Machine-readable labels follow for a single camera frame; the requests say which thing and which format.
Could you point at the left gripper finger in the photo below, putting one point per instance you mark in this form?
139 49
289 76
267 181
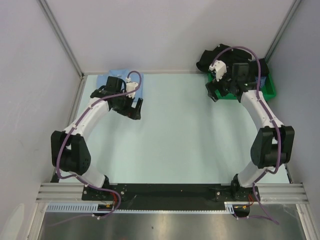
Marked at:
137 109
128 115

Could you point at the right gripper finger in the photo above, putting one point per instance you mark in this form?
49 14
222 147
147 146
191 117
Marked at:
210 87
213 96

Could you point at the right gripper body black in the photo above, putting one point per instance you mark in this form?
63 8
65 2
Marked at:
224 86

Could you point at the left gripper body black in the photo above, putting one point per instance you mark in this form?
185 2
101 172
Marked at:
124 103

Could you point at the black long sleeve shirt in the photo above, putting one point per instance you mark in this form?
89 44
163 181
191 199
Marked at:
229 57

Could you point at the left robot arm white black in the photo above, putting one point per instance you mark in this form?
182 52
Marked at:
69 151

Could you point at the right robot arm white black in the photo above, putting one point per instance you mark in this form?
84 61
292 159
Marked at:
272 146

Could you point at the folded light blue shirt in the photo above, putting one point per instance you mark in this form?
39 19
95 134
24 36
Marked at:
122 74

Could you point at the blue checkered shirt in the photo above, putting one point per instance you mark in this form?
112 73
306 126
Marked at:
262 81

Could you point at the green plastic bin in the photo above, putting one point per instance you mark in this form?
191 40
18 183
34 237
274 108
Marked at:
266 86

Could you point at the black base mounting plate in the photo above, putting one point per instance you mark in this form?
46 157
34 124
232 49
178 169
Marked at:
180 197

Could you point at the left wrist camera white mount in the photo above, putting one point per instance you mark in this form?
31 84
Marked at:
131 87

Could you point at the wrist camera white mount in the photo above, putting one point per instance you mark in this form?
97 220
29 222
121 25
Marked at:
219 68
131 87

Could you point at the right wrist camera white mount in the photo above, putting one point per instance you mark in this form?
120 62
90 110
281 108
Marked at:
219 68

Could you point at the left aluminium corner post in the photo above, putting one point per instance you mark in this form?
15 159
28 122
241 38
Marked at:
49 15

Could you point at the aluminium corner post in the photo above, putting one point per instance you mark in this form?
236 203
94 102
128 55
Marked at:
284 25
49 15

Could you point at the right aluminium corner post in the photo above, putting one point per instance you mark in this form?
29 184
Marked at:
284 25

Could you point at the white slotted cable duct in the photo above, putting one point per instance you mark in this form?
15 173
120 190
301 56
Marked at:
72 207

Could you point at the aluminium frame rail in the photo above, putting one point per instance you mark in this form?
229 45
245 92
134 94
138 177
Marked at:
278 193

